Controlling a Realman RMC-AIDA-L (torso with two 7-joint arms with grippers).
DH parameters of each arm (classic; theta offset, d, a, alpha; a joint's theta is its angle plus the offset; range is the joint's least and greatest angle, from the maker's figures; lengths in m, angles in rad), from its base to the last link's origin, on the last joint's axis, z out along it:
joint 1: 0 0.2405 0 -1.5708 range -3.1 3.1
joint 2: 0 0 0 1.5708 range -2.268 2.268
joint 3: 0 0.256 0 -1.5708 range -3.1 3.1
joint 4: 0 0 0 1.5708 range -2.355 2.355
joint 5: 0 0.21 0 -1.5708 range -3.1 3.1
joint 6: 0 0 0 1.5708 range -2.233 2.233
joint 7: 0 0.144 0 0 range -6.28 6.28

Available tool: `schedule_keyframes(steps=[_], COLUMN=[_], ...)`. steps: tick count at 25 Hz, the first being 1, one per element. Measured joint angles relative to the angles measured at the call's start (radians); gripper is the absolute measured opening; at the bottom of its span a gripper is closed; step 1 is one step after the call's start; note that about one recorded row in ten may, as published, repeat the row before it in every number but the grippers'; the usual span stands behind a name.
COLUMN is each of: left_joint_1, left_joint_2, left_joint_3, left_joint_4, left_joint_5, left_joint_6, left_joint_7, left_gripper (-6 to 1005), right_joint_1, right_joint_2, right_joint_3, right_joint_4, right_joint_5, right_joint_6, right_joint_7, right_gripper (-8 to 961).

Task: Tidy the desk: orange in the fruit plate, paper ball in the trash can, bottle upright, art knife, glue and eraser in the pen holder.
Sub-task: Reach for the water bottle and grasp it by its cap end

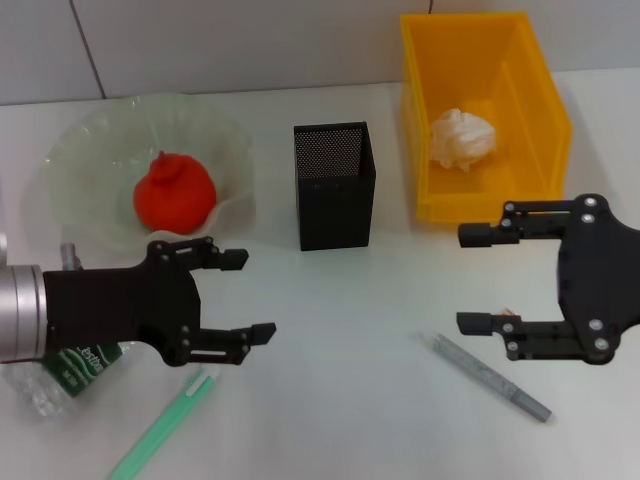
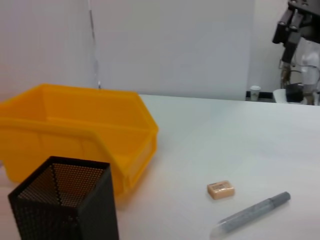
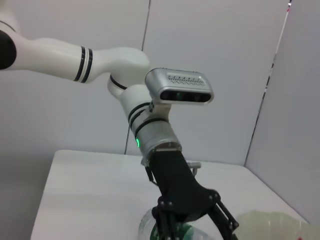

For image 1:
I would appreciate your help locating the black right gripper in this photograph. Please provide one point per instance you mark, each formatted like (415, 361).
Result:
(605, 280)

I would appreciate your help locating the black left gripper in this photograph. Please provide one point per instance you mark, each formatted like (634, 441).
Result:
(115, 310)

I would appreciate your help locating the white paper ball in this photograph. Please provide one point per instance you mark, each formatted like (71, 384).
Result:
(462, 137)

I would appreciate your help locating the clear green-label water bottle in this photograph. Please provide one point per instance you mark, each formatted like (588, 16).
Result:
(85, 370)

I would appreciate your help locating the small beige eraser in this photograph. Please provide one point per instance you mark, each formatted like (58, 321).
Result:
(507, 312)

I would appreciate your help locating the grey pen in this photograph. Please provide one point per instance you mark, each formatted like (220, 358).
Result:
(490, 377)

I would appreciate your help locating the black mesh pen holder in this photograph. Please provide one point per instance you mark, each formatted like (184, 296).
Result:
(335, 210)

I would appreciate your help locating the green pen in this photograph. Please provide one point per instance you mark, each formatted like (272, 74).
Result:
(160, 425)

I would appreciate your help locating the pale green glass fruit plate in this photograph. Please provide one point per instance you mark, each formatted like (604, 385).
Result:
(100, 150)

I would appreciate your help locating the yellow plastic bin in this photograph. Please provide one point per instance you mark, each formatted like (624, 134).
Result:
(530, 125)

